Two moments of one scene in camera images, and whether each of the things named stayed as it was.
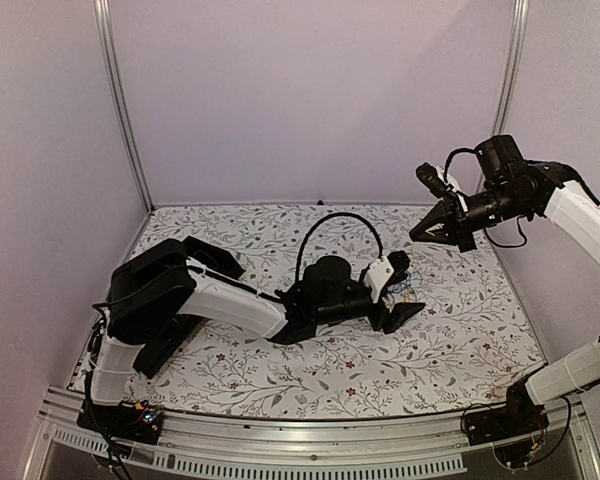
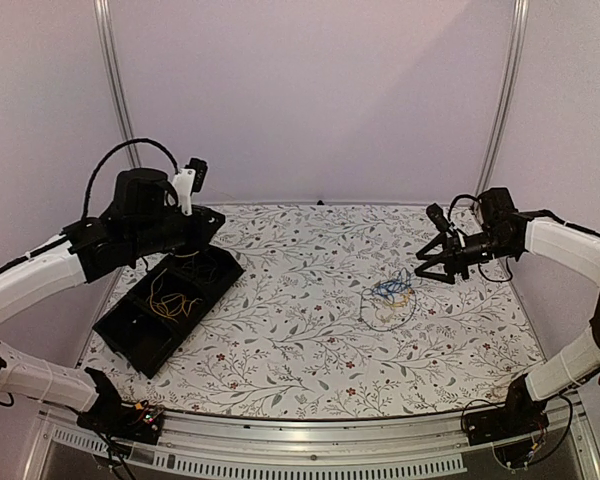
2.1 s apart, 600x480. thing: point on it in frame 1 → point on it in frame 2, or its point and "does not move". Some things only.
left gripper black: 391,322 → 203,233
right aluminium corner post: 519,17 does not move
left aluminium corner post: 103,13 does not move
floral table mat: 470,341 does not move
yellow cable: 408,298 does not move
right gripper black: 443,213 → 454,260
